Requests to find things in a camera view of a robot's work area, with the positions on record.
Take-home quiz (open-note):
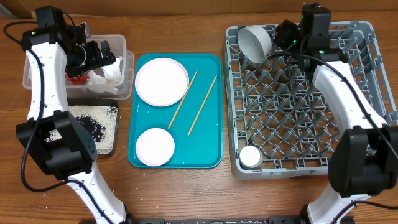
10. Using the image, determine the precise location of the wooden chopstick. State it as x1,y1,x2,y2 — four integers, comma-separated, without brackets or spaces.
168,70,198,129
187,75,217,136

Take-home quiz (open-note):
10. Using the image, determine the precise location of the white rice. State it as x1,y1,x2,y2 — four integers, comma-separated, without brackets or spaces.
46,105,119,155

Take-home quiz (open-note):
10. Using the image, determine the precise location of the white paper cup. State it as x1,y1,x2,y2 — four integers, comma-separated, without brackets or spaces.
239,146,263,170

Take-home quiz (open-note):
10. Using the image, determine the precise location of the grey dishwasher rack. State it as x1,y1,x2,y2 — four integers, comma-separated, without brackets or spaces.
224,21,397,180

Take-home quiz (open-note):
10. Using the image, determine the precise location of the large white plate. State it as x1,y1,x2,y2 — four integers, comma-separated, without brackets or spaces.
135,58,189,107

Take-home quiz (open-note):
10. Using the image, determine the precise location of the red foil wrapper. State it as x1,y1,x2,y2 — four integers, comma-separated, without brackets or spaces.
65,73,90,85

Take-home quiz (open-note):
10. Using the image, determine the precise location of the white napkin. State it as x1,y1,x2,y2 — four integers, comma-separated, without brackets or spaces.
86,57,123,95

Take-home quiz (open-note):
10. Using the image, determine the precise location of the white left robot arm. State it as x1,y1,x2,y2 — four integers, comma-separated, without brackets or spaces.
16,6,134,223

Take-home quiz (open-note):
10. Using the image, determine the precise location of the small white plate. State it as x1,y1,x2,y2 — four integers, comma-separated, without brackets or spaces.
136,128,175,167

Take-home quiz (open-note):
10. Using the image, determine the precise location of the clear plastic bin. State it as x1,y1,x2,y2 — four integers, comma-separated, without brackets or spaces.
23,35,133,103

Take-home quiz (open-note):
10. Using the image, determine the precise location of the black rectangular tray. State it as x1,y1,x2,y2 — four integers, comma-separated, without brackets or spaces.
43,98,119,156

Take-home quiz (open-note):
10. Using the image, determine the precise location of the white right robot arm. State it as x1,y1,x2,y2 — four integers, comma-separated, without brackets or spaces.
274,3,397,223

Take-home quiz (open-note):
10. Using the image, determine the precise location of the teal serving tray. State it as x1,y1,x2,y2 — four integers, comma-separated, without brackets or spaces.
127,53,223,169

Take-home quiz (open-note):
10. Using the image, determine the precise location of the grey bowl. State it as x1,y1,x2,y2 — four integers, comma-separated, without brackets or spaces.
237,26,272,63

